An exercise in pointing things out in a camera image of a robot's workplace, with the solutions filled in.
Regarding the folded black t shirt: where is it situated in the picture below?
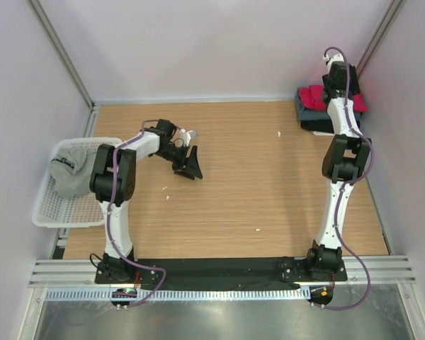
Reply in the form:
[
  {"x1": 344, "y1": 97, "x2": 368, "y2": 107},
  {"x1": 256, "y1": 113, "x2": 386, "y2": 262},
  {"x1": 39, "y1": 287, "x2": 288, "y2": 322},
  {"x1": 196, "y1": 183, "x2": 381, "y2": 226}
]
[{"x1": 300, "y1": 118, "x2": 362, "y2": 137}]

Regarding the red t shirt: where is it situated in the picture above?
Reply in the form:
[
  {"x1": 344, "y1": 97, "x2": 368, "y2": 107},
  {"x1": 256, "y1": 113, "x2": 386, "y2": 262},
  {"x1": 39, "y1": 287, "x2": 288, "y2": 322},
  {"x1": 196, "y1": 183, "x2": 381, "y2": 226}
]
[{"x1": 297, "y1": 85, "x2": 368, "y2": 113}]

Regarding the right aluminium frame post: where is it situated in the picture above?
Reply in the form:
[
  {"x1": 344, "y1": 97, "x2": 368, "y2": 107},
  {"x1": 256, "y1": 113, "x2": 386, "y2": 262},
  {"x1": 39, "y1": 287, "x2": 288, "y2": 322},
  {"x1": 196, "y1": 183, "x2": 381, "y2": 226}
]
[{"x1": 356, "y1": 0, "x2": 407, "y2": 79}]

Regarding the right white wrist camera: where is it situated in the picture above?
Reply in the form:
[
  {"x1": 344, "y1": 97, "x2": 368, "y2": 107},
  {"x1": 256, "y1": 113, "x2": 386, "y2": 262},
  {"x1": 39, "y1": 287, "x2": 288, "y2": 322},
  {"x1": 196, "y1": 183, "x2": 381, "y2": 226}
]
[{"x1": 322, "y1": 53, "x2": 344, "y2": 69}]

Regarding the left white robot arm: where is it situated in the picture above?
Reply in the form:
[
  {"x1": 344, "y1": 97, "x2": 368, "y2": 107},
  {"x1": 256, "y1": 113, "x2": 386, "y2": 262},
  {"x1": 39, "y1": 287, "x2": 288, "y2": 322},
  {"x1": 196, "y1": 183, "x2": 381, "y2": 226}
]
[{"x1": 89, "y1": 119, "x2": 203, "y2": 284}]

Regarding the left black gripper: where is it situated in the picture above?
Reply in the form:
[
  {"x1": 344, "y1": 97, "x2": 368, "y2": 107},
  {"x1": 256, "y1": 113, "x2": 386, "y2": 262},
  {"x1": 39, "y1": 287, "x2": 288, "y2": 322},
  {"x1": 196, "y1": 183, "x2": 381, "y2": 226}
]
[{"x1": 154, "y1": 144, "x2": 203, "y2": 180}]

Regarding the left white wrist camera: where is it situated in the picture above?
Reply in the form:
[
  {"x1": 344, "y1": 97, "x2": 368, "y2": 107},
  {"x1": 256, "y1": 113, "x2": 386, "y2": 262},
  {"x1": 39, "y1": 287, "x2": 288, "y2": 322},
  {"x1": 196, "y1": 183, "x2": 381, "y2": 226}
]
[{"x1": 174, "y1": 128, "x2": 198, "y2": 147}]

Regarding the aluminium frame post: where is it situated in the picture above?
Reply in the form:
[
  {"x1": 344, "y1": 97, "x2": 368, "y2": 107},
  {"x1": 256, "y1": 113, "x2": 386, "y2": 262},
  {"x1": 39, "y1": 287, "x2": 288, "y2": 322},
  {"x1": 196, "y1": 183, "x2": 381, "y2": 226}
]
[
  {"x1": 26, "y1": 0, "x2": 95, "y2": 111},
  {"x1": 356, "y1": 0, "x2": 407, "y2": 79}
]

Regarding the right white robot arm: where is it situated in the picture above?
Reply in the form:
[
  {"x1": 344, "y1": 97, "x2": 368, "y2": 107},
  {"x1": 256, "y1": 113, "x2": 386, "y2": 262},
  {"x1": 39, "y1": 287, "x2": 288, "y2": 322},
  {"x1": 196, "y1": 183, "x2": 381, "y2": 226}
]
[{"x1": 305, "y1": 55, "x2": 370, "y2": 281}]

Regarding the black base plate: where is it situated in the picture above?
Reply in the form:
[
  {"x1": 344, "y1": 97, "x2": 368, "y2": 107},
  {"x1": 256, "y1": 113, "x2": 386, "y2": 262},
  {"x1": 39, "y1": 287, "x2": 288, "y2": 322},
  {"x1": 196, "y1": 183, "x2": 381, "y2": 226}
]
[{"x1": 95, "y1": 256, "x2": 348, "y2": 292}]

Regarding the folded blue t shirt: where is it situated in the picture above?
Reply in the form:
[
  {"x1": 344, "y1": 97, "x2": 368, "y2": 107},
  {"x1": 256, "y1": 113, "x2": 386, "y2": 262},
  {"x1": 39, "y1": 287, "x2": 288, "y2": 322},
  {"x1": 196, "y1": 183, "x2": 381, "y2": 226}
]
[{"x1": 294, "y1": 90, "x2": 363, "y2": 123}]

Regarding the left aluminium frame post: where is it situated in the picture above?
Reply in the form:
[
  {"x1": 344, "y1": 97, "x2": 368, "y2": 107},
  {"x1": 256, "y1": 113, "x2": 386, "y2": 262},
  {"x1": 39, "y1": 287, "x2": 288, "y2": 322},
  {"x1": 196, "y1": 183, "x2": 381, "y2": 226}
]
[{"x1": 26, "y1": 0, "x2": 95, "y2": 111}]

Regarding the white perforated plastic basket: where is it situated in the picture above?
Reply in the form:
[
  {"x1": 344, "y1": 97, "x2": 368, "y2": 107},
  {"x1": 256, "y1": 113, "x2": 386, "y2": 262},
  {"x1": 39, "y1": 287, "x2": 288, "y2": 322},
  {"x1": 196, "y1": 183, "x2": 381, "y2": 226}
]
[{"x1": 32, "y1": 137, "x2": 122, "y2": 228}]

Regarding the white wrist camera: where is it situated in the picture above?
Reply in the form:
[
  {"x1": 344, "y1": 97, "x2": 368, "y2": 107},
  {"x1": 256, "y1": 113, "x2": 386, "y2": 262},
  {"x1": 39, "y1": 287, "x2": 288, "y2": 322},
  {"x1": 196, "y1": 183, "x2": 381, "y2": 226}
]
[
  {"x1": 174, "y1": 128, "x2": 198, "y2": 147},
  {"x1": 322, "y1": 53, "x2": 344, "y2": 69}
]

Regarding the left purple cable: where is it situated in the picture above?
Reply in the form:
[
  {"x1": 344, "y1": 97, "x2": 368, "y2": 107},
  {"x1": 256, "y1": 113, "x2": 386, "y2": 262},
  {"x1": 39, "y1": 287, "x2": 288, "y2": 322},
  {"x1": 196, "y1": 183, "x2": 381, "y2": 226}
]
[{"x1": 91, "y1": 118, "x2": 188, "y2": 307}]

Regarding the white slotted cable duct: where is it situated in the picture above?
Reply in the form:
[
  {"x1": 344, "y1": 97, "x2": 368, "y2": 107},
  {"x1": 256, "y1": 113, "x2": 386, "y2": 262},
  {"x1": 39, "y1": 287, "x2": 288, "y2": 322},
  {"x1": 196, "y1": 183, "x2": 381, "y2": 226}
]
[{"x1": 45, "y1": 287, "x2": 310, "y2": 302}]

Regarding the grey t shirt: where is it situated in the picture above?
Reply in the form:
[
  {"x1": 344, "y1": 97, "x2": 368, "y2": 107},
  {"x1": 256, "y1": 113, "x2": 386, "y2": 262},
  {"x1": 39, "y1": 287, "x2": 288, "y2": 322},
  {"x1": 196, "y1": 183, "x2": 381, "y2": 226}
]
[{"x1": 49, "y1": 148, "x2": 96, "y2": 198}]

